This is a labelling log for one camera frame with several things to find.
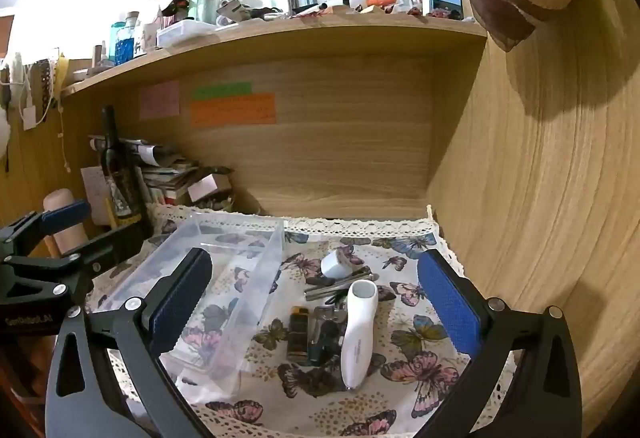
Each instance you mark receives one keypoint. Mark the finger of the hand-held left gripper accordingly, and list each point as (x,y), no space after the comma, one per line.
(65,214)
(110,245)

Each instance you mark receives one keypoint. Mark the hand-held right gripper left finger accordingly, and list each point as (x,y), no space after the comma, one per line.
(181,298)

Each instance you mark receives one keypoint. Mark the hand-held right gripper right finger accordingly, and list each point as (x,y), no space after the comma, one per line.
(450,303)

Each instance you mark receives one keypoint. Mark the clear plastic storage box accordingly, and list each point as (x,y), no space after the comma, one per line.
(250,268)

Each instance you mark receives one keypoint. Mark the white handheld device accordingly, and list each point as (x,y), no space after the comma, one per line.
(357,333)

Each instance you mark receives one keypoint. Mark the silver metal flashlight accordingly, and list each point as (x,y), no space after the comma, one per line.
(340,285)

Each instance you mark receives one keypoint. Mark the beige cylinder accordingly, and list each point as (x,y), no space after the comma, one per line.
(60,203)

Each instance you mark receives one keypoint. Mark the white paper sheet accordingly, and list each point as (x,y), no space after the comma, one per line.
(95,188)

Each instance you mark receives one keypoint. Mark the dark wine bottle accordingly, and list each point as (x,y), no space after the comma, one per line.
(120,178)

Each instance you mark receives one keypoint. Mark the butterfly printed lace cloth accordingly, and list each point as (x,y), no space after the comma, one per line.
(410,368)

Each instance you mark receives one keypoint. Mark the stack of books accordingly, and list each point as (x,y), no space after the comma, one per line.
(170,173)

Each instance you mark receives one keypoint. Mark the small white cardboard box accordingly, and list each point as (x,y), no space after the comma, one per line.
(207,187)

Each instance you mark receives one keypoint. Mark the white charger plug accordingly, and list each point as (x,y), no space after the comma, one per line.
(335,264)

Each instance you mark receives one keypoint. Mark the black lighter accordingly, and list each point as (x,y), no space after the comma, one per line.
(298,333)

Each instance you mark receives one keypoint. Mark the black metal multitool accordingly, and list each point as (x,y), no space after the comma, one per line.
(322,338)

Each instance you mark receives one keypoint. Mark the pink sticky note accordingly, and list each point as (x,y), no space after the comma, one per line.
(159,99)

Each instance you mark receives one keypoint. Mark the blue liquid bottle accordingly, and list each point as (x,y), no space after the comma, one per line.
(121,43)

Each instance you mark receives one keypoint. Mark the orange sticky note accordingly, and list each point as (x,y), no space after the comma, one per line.
(232,111)

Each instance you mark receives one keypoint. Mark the green sticky note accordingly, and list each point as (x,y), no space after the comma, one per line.
(222,90)

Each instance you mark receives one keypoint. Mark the white plastic lidded box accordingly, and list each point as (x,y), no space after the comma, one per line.
(182,31)

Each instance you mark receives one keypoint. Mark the wooden shelf board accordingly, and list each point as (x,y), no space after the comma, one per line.
(300,29)

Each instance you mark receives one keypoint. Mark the white wall adapter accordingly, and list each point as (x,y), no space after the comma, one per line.
(31,116)

